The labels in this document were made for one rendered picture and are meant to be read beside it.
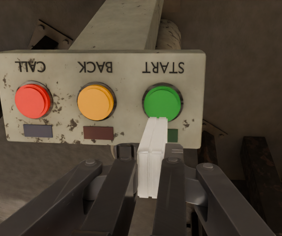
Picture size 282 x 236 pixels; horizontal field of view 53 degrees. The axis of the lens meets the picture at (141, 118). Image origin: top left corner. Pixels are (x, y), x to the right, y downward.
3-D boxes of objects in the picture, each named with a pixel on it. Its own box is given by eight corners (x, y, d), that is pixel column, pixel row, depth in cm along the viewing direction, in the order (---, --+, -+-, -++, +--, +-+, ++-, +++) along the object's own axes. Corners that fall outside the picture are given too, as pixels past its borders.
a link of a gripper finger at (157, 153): (149, 151, 16) (163, 152, 16) (158, 116, 23) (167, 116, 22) (150, 199, 17) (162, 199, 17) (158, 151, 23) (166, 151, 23)
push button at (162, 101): (180, 118, 33) (180, 123, 31) (145, 117, 33) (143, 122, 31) (181, 84, 31) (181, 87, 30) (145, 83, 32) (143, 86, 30)
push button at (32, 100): (55, 115, 34) (48, 119, 33) (24, 114, 35) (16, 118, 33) (51, 82, 33) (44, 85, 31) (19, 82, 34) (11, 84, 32)
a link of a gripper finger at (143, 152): (150, 199, 17) (137, 198, 17) (158, 151, 23) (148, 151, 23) (149, 152, 16) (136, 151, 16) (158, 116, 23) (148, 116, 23)
